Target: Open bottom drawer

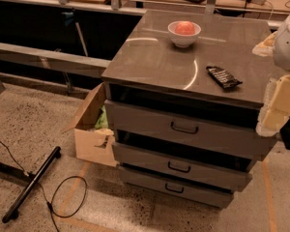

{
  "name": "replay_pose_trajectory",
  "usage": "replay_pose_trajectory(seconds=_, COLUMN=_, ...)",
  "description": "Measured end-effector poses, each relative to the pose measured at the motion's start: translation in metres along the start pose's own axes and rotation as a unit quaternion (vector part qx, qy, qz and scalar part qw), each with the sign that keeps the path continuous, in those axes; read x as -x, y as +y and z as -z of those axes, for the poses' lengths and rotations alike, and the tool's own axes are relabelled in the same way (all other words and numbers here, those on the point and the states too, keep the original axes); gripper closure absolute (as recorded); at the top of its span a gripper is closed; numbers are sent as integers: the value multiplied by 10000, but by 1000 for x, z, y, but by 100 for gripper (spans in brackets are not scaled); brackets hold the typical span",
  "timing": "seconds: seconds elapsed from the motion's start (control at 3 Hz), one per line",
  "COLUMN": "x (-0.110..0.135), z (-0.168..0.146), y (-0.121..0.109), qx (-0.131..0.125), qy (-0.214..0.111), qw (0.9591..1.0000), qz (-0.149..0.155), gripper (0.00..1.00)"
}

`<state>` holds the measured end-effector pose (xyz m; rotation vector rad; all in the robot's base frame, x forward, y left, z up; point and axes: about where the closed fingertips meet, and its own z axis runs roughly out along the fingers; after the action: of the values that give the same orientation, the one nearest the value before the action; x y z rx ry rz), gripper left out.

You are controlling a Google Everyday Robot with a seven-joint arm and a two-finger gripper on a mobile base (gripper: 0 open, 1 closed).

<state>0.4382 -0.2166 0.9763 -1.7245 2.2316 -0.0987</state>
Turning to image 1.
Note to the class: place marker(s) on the grey middle drawer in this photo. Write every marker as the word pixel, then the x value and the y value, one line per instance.
pixel 182 168

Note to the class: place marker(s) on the cardboard box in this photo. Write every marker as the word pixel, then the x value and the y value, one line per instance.
pixel 91 144

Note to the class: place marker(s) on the grey drawer cabinet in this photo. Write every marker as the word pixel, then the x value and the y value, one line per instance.
pixel 151 71

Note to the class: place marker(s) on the grey drawer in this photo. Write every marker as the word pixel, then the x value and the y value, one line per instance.
pixel 188 191
pixel 182 168
pixel 208 135

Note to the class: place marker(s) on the black stand leg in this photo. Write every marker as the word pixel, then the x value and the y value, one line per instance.
pixel 13 211

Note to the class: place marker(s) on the red apple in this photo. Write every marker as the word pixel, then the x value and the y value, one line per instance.
pixel 184 28

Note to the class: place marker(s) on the grey top drawer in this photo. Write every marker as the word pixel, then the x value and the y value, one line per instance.
pixel 208 135

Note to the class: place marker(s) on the grey bottom drawer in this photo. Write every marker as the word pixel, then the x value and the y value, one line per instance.
pixel 188 191

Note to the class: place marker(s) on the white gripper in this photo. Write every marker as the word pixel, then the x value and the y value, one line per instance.
pixel 288 45

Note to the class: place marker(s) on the green bag in box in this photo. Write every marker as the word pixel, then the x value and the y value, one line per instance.
pixel 102 122

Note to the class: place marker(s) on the grey metal rail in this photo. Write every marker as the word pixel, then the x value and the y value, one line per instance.
pixel 53 60

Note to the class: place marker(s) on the white bowl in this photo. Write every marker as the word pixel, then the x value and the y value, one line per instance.
pixel 182 40

